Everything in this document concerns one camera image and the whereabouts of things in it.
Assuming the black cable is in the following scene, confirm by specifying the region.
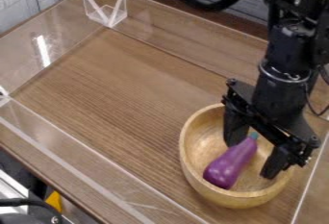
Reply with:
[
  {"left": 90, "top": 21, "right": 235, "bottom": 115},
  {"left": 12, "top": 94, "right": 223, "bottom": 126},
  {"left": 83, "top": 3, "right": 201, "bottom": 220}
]
[{"left": 0, "top": 198, "right": 62, "bottom": 224}]

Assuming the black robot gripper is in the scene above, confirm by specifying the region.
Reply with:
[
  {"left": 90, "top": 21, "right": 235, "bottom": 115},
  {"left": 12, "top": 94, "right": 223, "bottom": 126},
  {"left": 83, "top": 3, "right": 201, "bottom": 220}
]
[{"left": 222, "top": 62, "right": 320, "bottom": 180}]

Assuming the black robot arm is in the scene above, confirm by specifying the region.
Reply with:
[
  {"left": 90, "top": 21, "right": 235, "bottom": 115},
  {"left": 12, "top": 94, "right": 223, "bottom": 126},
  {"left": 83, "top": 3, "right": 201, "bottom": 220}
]
[{"left": 182, "top": 0, "right": 329, "bottom": 179}]

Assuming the yellow object under table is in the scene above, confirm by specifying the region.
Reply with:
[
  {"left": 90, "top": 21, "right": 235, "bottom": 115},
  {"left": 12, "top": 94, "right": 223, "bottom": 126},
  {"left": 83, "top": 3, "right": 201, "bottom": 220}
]
[{"left": 45, "top": 190, "right": 63, "bottom": 212}]

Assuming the brown wooden bowl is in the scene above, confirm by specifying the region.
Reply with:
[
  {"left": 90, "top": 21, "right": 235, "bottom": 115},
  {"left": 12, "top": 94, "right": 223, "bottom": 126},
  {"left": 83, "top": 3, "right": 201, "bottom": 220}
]
[{"left": 179, "top": 104, "right": 293, "bottom": 209}]

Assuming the clear acrylic tray wall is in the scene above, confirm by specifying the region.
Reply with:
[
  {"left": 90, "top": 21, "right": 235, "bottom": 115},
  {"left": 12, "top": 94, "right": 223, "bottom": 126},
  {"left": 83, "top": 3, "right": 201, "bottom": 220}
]
[{"left": 0, "top": 0, "right": 329, "bottom": 224}]

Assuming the clear acrylic corner bracket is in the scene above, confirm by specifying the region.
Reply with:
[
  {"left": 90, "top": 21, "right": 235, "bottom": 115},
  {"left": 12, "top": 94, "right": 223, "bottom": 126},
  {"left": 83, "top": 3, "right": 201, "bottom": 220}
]
[{"left": 82, "top": 0, "right": 127, "bottom": 28}]

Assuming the purple toy eggplant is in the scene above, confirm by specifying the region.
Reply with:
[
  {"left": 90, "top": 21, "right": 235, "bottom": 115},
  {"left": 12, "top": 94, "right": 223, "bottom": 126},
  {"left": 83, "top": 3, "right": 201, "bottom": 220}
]
[{"left": 203, "top": 132, "right": 258, "bottom": 189}]

